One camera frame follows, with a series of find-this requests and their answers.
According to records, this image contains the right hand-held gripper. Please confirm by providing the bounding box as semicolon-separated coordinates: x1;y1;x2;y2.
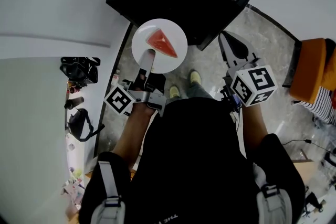
218;31;278;108

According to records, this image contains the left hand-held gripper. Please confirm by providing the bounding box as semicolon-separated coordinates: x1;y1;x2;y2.
103;48;168;116

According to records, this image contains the red watermelon slice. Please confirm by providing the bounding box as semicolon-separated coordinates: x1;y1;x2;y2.
146;28;179;59

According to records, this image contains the white plate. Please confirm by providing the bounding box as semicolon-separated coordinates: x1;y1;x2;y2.
131;18;188;74

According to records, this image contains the person's right forearm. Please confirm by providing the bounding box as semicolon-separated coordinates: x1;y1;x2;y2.
241;103;270;158

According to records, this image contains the person's left forearm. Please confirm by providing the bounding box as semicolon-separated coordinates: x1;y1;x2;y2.
112;106;158;166

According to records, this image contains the person's left yellow shoe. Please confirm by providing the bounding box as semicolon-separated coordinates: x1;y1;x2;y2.
169;85;181;99

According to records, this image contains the person's yellow shoe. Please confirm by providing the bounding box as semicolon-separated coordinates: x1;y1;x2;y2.
169;85;181;99
189;70;202;86

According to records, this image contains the black screen device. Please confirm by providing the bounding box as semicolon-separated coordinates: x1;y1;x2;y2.
220;77;242;113

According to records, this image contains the person's right yellow shoe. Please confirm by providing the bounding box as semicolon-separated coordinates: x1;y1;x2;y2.
189;70;202;86

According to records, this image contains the person's right leg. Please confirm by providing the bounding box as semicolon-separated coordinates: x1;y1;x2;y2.
183;82;214;101

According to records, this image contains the black handbag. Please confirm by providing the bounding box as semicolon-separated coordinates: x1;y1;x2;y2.
59;57;101;84

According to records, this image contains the orange chair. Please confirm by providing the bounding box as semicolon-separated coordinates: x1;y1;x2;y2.
289;38;336;104

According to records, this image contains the red snack packet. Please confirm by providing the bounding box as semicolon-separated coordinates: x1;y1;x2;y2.
67;81;82;94

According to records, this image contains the black water bottle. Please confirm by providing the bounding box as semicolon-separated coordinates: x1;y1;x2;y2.
64;96;85;110

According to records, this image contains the black sling bag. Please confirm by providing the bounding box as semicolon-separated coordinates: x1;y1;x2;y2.
67;108;105;142

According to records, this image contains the black white striped cloth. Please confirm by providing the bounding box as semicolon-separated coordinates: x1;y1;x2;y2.
292;86;336;124

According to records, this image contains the person's torso in black shirt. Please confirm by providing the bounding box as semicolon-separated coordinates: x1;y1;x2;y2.
78;97;307;224

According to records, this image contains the wooden table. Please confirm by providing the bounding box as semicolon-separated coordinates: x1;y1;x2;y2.
291;158;316;182

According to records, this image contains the pile of colourful packets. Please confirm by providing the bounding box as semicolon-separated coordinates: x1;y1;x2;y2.
61;167;86;211

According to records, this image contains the black equipment clutter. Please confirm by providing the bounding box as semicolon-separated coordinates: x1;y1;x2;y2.
301;186;336;218

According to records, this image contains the black floor cable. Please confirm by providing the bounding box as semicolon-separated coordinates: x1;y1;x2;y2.
282;138;336;156

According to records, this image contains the grey backpack strap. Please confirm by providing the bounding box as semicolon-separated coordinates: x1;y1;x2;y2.
253;162;293;224
90;161;126;224

